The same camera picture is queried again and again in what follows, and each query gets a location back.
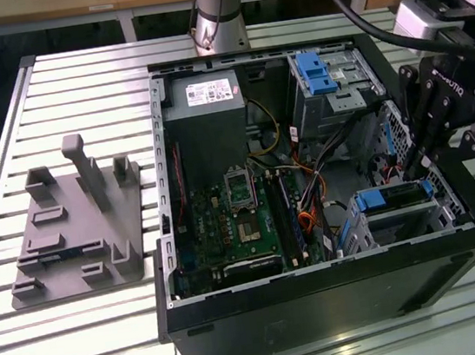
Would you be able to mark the silver optical drive bay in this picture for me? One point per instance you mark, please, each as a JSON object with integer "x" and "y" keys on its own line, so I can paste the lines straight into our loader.
{"x": 350, "y": 101}

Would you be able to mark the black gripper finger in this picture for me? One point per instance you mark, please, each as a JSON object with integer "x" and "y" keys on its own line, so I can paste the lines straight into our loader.
{"x": 469, "y": 142}
{"x": 411, "y": 97}

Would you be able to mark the dark RAM stick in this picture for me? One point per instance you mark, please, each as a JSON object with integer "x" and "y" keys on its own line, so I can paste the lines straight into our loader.
{"x": 61, "y": 255}

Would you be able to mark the green motherboard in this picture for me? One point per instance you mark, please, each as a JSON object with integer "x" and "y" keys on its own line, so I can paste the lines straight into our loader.
{"x": 210, "y": 233}

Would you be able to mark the black graphics card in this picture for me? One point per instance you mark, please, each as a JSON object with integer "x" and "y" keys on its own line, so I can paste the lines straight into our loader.
{"x": 253, "y": 267}

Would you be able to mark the blue plastic drive latch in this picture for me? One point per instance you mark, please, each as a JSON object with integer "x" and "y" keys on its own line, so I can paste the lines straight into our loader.
{"x": 316, "y": 75}

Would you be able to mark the grey power supply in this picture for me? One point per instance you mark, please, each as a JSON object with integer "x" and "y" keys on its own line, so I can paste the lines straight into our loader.
{"x": 206, "y": 138}

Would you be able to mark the grey parts rack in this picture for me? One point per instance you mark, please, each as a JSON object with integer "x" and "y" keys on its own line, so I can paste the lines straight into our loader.
{"x": 74, "y": 234}

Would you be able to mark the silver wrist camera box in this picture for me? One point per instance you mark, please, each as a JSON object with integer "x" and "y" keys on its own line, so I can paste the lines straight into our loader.
{"x": 414, "y": 20}

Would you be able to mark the silver metal disk bay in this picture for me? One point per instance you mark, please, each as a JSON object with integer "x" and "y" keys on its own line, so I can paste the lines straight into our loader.
{"x": 401, "y": 226}

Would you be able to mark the black open PC case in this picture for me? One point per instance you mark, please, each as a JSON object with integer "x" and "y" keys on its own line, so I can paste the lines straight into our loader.
{"x": 325, "y": 314}

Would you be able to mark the black RAM slot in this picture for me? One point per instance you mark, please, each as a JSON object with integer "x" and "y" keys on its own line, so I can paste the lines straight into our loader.
{"x": 296, "y": 222}
{"x": 282, "y": 224}

